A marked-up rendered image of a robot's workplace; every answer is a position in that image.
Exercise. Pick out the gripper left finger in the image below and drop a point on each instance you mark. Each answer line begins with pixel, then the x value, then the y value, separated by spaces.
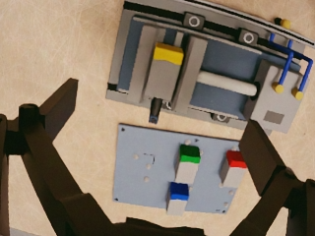
pixel 70 211

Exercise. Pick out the grey block with green end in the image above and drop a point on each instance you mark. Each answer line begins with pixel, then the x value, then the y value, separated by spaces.
pixel 187 164

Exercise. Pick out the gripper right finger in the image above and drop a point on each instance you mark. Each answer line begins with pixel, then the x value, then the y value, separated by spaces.
pixel 264 165

